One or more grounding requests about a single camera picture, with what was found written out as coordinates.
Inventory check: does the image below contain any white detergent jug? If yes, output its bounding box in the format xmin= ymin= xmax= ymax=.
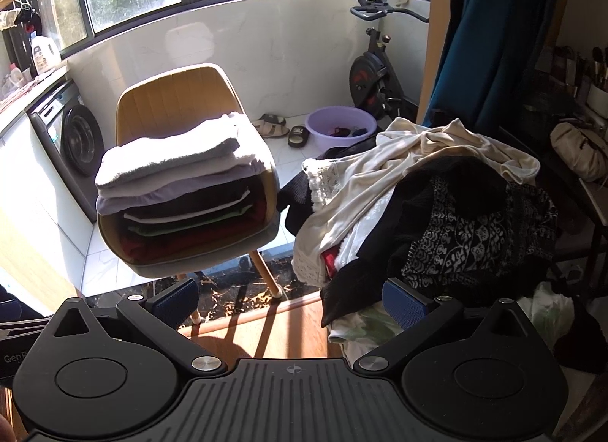
xmin=31 ymin=34 xmax=62 ymax=75

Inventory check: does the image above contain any white laundry cabinet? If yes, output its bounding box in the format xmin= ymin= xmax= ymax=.
xmin=0 ymin=62 xmax=96 ymax=300

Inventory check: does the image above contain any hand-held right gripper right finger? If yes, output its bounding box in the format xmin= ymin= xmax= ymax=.
xmin=354 ymin=279 xmax=542 ymax=379

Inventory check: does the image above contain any dark grey washing machine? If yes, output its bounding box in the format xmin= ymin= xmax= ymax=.
xmin=28 ymin=81 xmax=105 ymax=222

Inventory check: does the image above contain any pile of unfolded clothes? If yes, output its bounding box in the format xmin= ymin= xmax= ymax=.
xmin=278 ymin=157 xmax=561 ymax=329

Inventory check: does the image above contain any black white patterned garment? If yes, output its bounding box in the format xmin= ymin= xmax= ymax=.
xmin=401 ymin=176 xmax=559 ymax=288

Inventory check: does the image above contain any beige drawstring pouch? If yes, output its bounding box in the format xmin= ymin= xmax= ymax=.
xmin=550 ymin=122 xmax=608 ymax=183

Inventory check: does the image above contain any teal curtain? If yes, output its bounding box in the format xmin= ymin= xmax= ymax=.
xmin=424 ymin=0 xmax=566 ymax=132

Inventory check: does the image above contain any cream garment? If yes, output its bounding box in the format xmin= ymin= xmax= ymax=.
xmin=292 ymin=117 xmax=542 ymax=281

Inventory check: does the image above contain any purple plastic basin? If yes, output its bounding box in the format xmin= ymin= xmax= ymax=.
xmin=305 ymin=106 xmax=378 ymax=153

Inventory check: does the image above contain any yellow upholstered chair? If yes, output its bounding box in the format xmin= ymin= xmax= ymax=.
xmin=97 ymin=63 xmax=286 ymax=324

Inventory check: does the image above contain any stack of folded clothes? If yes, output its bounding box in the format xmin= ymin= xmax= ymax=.
xmin=96 ymin=114 xmax=269 ymax=265

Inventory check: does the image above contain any black exercise bike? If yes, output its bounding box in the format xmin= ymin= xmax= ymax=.
xmin=348 ymin=0 xmax=431 ymax=122

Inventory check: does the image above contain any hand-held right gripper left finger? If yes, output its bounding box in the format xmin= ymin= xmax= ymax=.
xmin=51 ymin=278 xmax=229 ymax=376

